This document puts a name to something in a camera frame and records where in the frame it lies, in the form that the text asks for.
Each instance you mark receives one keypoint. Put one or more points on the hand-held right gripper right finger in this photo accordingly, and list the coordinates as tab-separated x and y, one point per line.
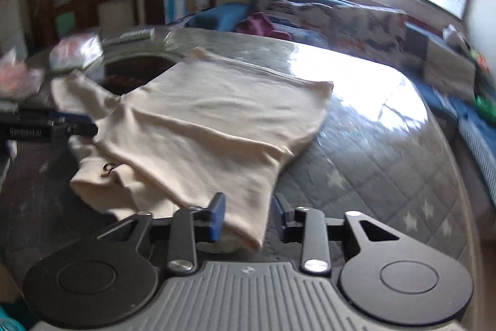
281	218

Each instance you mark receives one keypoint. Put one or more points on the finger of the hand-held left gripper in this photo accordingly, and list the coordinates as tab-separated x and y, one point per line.
71	117
77	130

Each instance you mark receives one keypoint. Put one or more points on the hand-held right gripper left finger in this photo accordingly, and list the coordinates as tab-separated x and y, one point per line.
217	218

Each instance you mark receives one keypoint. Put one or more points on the cream long-sleeve shirt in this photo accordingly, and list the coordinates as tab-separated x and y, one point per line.
217	121

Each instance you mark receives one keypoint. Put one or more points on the pink plastic packet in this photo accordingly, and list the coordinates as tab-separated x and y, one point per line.
17	81

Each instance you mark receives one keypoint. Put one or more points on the white remote control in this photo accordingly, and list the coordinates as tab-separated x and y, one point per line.
128	36

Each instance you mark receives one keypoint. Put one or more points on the blue cabinet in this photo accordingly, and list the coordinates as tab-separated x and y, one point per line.
176	1

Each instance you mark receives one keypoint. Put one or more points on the blue corner sofa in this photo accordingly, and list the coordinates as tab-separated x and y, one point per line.
228	15

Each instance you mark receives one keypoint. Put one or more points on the purple cloth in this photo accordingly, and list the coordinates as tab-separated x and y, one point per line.
257	24

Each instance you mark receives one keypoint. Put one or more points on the butterfly print cushion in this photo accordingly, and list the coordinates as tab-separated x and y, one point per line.
368	28
294	15

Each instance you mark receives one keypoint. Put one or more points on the blue sofa blanket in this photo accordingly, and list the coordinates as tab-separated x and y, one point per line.
476	137

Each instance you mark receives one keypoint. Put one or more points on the grey pillow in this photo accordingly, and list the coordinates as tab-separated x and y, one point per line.
449	67

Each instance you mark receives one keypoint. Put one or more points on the green plastic basin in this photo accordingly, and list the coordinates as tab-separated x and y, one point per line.
486	103

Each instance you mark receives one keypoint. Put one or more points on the panda plush toy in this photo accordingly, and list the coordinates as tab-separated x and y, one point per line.
453	34

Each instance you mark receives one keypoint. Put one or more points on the colourful plush toy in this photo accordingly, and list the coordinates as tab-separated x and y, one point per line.
479	59

